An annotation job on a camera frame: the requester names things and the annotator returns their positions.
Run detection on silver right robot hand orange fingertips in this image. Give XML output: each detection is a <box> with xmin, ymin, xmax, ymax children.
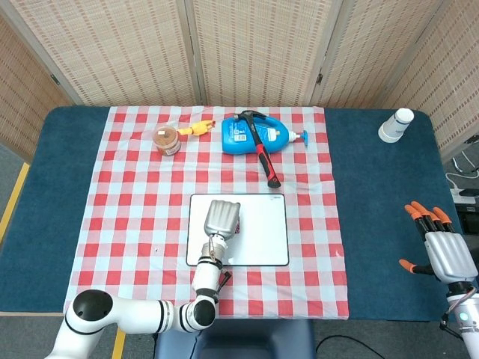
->
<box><xmin>398</xmin><ymin>200</ymin><xmax>479</xmax><ymax>286</ymax></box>

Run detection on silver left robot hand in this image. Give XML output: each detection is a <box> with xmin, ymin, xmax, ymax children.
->
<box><xmin>203</xmin><ymin>200</ymin><xmax>242</xmax><ymax>241</ymax></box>

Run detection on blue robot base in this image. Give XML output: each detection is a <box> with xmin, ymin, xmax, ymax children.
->
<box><xmin>155</xmin><ymin>318</ymin><xmax>316</xmax><ymax>359</ymax></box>

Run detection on red white checkered tablecloth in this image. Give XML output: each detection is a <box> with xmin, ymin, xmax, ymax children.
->
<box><xmin>62</xmin><ymin>105</ymin><xmax>350</xmax><ymax>321</ymax></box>

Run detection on white power strip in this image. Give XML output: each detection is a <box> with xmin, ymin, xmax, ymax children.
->
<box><xmin>451</xmin><ymin>188</ymin><xmax>479</xmax><ymax>205</ymax></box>

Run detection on blue detergent pump bottle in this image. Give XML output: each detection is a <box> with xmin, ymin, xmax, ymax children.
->
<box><xmin>221</xmin><ymin>115</ymin><xmax>310</xmax><ymax>155</ymax></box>

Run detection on clear jar brown contents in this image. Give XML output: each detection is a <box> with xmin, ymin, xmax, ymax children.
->
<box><xmin>152</xmin><ymin>126</ymin><xmax>182</xmax><ymax>157</ymax></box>

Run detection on yellow rubber chicken toy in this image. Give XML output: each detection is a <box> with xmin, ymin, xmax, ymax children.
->
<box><xmin>176</xmin><ymin>119</ymin><xmax>217</xmax><ymax>138</ymax></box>

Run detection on dark teal table cover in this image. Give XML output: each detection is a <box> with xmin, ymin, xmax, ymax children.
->
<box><xmin>0</xmin><ymin>105</ymin><xmax>479</xmax><ymax>323</ymax></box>

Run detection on white plastic cup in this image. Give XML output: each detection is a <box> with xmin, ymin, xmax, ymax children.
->
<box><xmin>377</xmin><ymin>108</ymin><xmax>415</xmax><ymax>144</ymax></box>

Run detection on woven folding screen panel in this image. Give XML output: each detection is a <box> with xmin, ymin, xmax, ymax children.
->
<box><xmin>183</xmin><ymin>0</ymin><xmax>344</xmax><ymax>108</ymax></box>
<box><xmin>310</xmin><ymin>0</ymin><xmax>456</xmax><ymax>109</ymax></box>
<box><xmin>377</xmin><ymin>0</ymin><xmax>479</xmax><ymax>162</ymax></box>
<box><xmin>0</xmin><ymin>0</ymin><xmax>205</xmax><ymax>108</ymax></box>
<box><xmin>0</xmin><ymin>14</ymin><xmax>72</xmax><ymax>162</ymax></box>

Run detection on white board black frame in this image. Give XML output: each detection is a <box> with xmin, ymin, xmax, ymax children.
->
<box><xmin>186</xmin><ymin>193</ymin><xmax>290</xmax><ymax>267</ymax></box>

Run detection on red black handled claw hammer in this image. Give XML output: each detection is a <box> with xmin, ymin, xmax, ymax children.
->
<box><xmin>233</xmin><ymin>110</ymin><xmax>281</xmax><ymax>191</ymax></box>

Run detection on white power cable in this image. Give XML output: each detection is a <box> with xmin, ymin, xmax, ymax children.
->
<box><xmin>445</xmin><ymin>171</ymin><xmax>473</xmax><ymax>190</ymax></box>

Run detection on chrome metal chair frame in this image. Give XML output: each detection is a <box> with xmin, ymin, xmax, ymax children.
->
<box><xmin>451</xmin><ymin>136</ymin><xmax>479</xmax><ymax>174</ymax></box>

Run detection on black floor cable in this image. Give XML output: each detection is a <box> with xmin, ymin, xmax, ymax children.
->
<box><xmin>315</xmin><ymin>334</ymin><xmax>379</xmax><ymax>359</ymax></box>

